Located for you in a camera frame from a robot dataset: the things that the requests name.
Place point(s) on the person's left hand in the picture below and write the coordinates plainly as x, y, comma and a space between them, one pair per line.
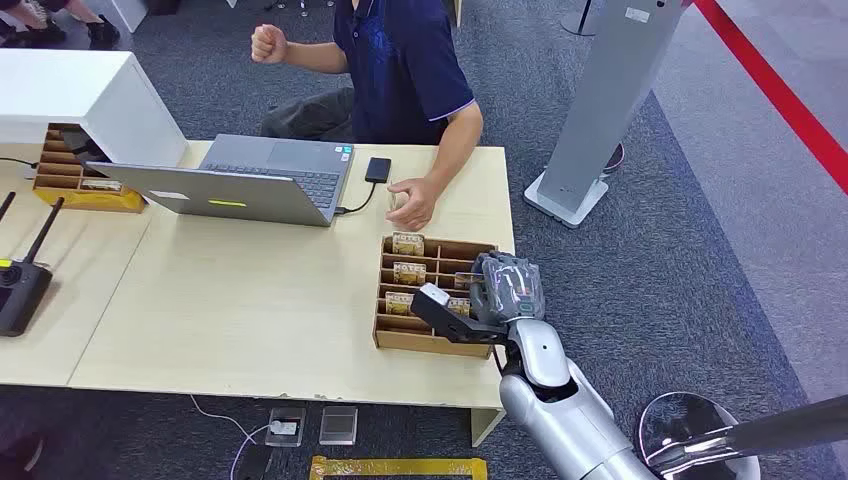
412, 202

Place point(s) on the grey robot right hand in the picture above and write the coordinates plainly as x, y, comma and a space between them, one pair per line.
509, 288

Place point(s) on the person's right hand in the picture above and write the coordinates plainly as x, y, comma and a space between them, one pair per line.
268, 43

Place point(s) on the person's left forearm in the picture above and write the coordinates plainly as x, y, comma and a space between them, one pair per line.
457, 149

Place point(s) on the person's right forearm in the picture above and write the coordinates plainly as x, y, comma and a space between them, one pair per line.
318, 58

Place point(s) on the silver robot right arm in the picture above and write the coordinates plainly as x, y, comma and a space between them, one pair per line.
563, 411

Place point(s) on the wooden card organizer box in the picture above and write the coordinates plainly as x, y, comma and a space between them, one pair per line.
424, 341

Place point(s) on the person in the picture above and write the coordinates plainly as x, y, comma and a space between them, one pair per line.
397, 73

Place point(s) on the black external drive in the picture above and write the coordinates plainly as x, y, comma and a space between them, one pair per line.
378, 169

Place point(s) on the wooden table leg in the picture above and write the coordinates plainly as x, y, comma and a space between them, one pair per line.
485, 427

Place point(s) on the grey laptop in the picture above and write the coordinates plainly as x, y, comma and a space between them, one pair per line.
265, 185

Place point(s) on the dark round floor disc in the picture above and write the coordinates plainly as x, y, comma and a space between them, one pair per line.
615, 159

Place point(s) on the white cabinet box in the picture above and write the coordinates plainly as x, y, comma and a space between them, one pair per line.
99, 99

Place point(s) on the bystander's feet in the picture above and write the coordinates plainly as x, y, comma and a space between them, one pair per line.
53, 26

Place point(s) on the metal floor socket cover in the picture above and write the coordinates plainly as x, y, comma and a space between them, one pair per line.
338, 425

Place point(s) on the grey kiosk stand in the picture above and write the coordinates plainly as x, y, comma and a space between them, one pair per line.
609, 93

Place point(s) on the round stanchion base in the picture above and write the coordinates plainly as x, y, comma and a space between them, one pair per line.
578, 23

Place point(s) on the wooden organizer with yellow base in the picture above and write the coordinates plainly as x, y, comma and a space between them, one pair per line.
66, 192

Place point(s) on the floor socket with plug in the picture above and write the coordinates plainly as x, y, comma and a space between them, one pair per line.
285, 427

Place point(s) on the red barrier belt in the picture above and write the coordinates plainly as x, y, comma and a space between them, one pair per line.
782, 96

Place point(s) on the black remote with antennas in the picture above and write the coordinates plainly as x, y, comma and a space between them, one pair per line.
23, 291

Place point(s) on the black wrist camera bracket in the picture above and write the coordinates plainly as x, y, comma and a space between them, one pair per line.
450, 318

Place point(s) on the yellow tape frame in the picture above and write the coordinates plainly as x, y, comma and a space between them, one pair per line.
397, 468

